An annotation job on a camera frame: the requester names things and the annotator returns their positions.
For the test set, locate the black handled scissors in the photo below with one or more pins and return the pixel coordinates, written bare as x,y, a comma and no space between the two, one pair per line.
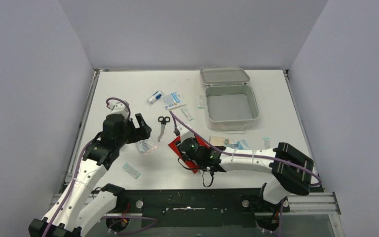
163,121

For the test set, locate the green bandage packet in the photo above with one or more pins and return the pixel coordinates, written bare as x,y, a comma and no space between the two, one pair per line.
131,170

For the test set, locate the small teal sachet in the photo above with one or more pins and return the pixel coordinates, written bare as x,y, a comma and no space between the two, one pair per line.
266,141

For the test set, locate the small white blue tube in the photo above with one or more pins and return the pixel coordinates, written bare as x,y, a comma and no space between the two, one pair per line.
153,98

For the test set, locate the blue mask packet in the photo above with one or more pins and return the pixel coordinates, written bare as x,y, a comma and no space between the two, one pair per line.
239,145

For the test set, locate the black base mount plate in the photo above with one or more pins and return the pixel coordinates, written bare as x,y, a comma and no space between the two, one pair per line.
243,207

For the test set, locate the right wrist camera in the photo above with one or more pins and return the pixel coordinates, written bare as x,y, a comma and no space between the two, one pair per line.
183,133

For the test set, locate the small white strip packet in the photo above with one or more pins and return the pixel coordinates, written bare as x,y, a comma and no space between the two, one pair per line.
187,113

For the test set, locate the aluminium frame rail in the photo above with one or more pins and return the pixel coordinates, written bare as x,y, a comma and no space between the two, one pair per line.
314,204

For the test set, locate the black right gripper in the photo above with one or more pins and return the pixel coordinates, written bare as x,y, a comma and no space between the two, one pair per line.
186,156

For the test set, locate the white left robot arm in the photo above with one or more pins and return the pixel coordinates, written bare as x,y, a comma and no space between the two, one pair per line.
70,216

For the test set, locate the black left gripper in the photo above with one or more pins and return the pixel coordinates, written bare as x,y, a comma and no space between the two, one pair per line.
137,130

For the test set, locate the grey open storage box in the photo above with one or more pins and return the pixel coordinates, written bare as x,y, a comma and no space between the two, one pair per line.
230,102

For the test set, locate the beige gauze packet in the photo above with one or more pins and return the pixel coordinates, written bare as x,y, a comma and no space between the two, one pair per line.
219,141

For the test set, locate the clear bag of wipes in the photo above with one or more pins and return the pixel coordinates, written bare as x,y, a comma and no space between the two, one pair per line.
145,146

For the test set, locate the white blue label packet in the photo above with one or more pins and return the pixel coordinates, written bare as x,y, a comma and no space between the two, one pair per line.
173,100

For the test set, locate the red first aid pouch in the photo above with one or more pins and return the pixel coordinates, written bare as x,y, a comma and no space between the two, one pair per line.
188,164

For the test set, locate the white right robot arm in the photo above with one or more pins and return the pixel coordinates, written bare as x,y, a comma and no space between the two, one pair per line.
291,169

